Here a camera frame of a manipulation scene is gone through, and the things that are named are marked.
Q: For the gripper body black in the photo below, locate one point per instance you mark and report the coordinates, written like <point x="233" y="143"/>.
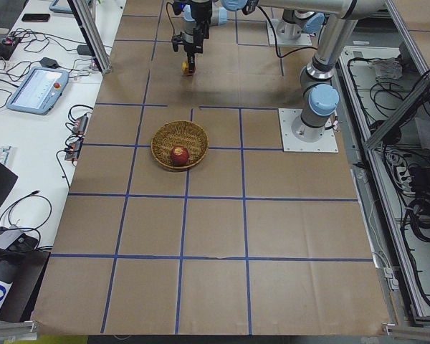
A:
<point x="190" y="39"/>
<point x="201" y="13"/>

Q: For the woven wicker basket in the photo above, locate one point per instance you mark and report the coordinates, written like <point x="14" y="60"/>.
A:
<point x="184" y="133"/>

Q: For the yellow-red apple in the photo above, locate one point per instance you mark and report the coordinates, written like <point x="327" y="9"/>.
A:
<point x="188" y="69"/>

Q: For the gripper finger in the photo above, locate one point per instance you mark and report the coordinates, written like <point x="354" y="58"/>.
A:
<point x="191" y="58"/>

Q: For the dark red apple in basket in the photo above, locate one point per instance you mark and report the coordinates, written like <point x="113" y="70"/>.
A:
<point x="179" y="156"/>

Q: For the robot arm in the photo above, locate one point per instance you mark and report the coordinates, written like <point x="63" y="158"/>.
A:
<point x="343" y="17"/>
<point x="200" y="16"/>

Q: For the aluminium frame post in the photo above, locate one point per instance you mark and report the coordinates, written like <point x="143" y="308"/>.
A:
<point x="87" y="26"/>

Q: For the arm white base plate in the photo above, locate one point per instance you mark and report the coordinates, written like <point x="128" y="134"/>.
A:
<point x="299" y="138"/>
<point x="292" y="34"/>

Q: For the blue teach pendant tablet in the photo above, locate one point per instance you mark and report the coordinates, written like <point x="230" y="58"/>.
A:
<point x="39" y="91"/>

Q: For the white keyboard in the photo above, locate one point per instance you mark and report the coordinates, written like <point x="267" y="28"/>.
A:
<point x="5" y="154"/>

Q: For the black power adapter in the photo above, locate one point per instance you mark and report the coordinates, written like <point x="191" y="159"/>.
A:
<point x="49" y="63"/>

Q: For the black box on desk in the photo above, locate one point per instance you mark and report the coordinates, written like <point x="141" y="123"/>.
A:
<point x="20" y="300"/>

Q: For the black smartphone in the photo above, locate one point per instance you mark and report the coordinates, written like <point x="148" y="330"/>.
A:
<point x="31" y="17"/>

